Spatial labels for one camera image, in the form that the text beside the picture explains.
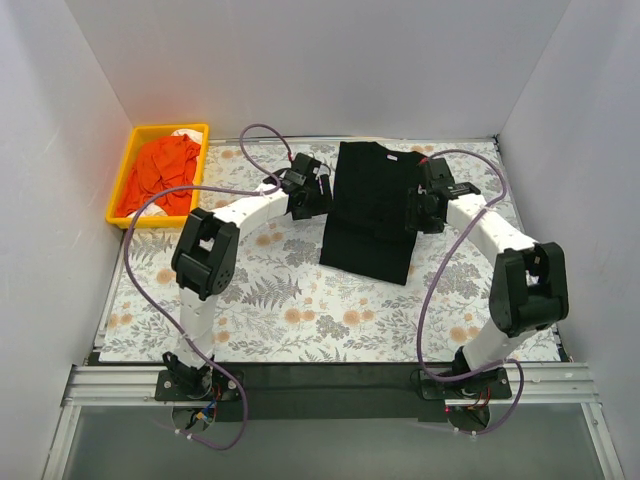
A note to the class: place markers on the floral table cloth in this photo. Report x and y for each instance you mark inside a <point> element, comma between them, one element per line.
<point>284,306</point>

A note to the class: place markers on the aluminium frame rail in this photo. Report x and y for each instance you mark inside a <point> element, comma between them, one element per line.
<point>333,421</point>

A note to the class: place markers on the black t shirt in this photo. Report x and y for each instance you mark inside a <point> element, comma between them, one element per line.
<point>365,231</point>

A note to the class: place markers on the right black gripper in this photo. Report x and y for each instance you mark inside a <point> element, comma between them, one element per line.
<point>415,211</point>

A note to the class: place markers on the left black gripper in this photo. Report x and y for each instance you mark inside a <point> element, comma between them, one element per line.
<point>322,195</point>

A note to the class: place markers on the yellow plastic bin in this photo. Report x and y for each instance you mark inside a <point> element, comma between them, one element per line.
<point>158,157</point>

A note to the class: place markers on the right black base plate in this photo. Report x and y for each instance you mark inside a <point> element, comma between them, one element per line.
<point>493,384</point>

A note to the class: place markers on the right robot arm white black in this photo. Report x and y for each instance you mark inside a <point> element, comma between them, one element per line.
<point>528,290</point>

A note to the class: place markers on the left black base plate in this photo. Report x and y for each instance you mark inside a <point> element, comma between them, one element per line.
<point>227,385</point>

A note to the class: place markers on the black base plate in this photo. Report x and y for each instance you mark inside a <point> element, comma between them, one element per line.
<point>227,385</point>
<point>493,384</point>

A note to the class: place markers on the orange t shirt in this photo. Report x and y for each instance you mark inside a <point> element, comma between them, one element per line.
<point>165,175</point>

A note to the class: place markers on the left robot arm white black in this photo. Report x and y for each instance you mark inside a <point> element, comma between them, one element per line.
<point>206,253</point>

